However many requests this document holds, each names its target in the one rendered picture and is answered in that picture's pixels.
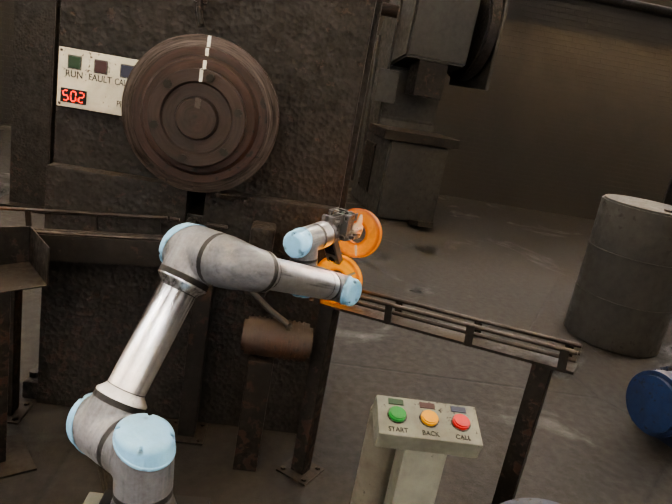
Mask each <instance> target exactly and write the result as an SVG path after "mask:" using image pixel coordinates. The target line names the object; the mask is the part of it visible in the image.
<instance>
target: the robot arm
mask: <svg viewBox="0 0 672 504"><path fill-rule="evenodd" d="M357 217H358V213H356V214H355V213H353V212H352V211H348V210H346V209H343V208H339V207H336V208H333V209H329V212H328V215H327V214H323V215H322V221H319V222H316V223H313V224H310V225H307V226H304V227H299V228H296V229H294V230H293V231H290V232H288V233H287V234H286V235H285V237H284V240H283V247H284V249H285V252H286V253H287V254H288V255H289V256H290V261H288V260H284V259H280V258H276V256H275V255H274V254H273V253H272V252H270V251H267V250H263V249H260V248H258V247H256V246H253V245H251V244H249V243H247V242H245V241H243V240H241V239H239V238H237V237H234V236H232V235H228V234H225V233H222V232H219V231H216V230H213V229H210V228H208V227H206V226H204V225H201V224H193V223H182V224H179V225H176V226H174V227H173V228H171V229H170V230H169V231H168V232H167V233H166V234H165V235H164V237H163V239H162V241H161V243H160V246H159V252H160V254H159V257H160V260H161V262H162V263H161V265H160V267H159V269H158V273H159V276H160V282H159V284H158V286H157V288H156V290H155V292H154V294H153V296H152V297H151V299H150V301H149V303H148V305H147V307H146V309H145V311H144V313H143V314H142V316H141V318H140V320H139V322H138V324H137V326H136V328H135V330H134V331H133V333H132V335H131V337H130V339H129V341H128V343H127V345H126V347H125V348H124V350H123V352H122V354H121V356H120V358H119V360H118V362H117V364H116V365H115V367H114V369H113V371H112V373H111V375H110V377H109V379H108V381H106V382H104V383H101V384H99V385H97V386H96V387H95V389H94V391H93V392H92V393H88V394H86V395H84V396H83V398H82V399H79V400H78V401H77V402H76V403H75V404H74V405H73V407H72V408H71V410H70V412H69V414H68V417H67V422H66V432H67V435H68V438H69V440H70V441H71V442H72V444H74V445H75V447H76V448H77V449H78V450H79V451H80V452H81V453H82V454H85V455H87V456H88V457H89V458H90V459H92V460H93V461H94V462H95V463H97V464H98V465H99V466H101V467H102V468H103V469H105V470H106V471H107V472H108V473H110V474H111V475H112V477H113V498H112V500H111V503H110V504H177V503H176V500H175V497H174V494H173V481H174V459H175V453H176V442H175V433H174V430H173V428H172V426H171V425H170V423H169V422H168V421H166V420H165V419H163V418H162V417H160V416H157V415H154V414H152V415H151V416H149V415H148V414H147V413H145V411H146V409H147V404H146V401H145V396H146V394H147V392H148V390H149V388H150V386H151V384H152V382H153V380H154V378H155V376H156V374H157V372H158V371H159V369H160V367H161V365H162V363H163V361H164V359H165V357H166V355H167V353H168V351H169V349H170V347H171V345H172V343H173V341H174V339H175V337H176V336H177V334H178V332H179V330H180V328H181V326H182V324H183V322H184V320H185V318H186V316H187V314H188V312H189V310H190V308H191V306H192V304H193V302H194V300H195V299H196V297H198V296H201V295H203V294H206V292H207V290H208V288H209V286H210V285H212V286H215V287H218V288H224V289H230V290H240V291H249V292H257V293H265V292H267V291H269V290H272V291H278V292H284V293H289V294H292V295H293V296H295V297H301V298H309V297H312V298H318V299H324V300H329V301H334V302H338V303H340V304H341V305H347V306H353V305H354V304H356V303H357V302H358V300H359V298H360V296H361V293H362V285H361V282H360V281H359V280H358V279H355V278H353V277H352V276H347V275H344V274H341V273H338V272H335V271H332V270H329V269H326V268H323V267H320V266H317V262H318V250H320V249H323V248H324V251H325V254H326V258H327V261H329V262H332V263H335V264H337V265H340V264H341V262H342V261H343V257H342V253H341V249H340V245H339V242H340V240H341V241H350V240H351V239H352V240H354V239H357V238H359V237H360V236H361V233H362V231H363V225H362V220H363V216H362V214H361V215H360V216H359V217H358V220H357ZM354 221H357V222H356V223H354Z"/></svg>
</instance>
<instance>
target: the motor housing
mask: <svg viewBox="0 0 672 504"><path fill-rule="evenodd" d="M288 321H289V322H291V323H292V325H293V327H292V329H291V330H287V329H286V327H285V326H284V325H283V324H281V323H280V322H279V321H278V320H277V319H275V318H274V319H271V317H269V318H266V316H264V317H261V316H259V317H257V316H256V315H254V316H249V319H245V321H244V327H243V333H242V340H241V347H240V349H241V350H244V354H248V356H249V359H248V366H247V372H246V379H245V386H244V393H243V399H242V406H241V413H240V420H239V426H238V433H237V440H236V447H235V453H234V460H233V467H232V468H233V469H236V470H245V471H254V472H255V471H256V469H257V463H258V457H259V450H260V444H261V438H262V432H263V426H264V419H265V413H266V407H267V401H268V394H269V388H270V382H271V376H272V370H273V363H274V359H275V358H278V360H280V359H283V360H285V359H288V361H290V360H293V362H295V360H296V361H298V362H300V361H303V362H305V360H306V358H309V357H310V353H311V348H312V341H313V328H310V324H307V323H306V322H303V323H301V321H298V322H296V321H295V320H294V321H291V320H288Z"/></svg>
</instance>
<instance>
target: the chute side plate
mask: <svg viewBox="0 0 672 504"><path fill-rule="evenodd" d="M39 236H40V237H41V238H42V239H43V240H44V241H45V243H46V244H47V245H48V246H49V247H50V260H49V261H63V262H81V263H100V264H118V265H136V266H155V267H160V265H161V263H162V262H161V260H160V257H159V254H160V252H159V246H160V243H161V241H148V240H131V239H113V238H96V237H79V236H61V235H44V234H39Z"/></svg>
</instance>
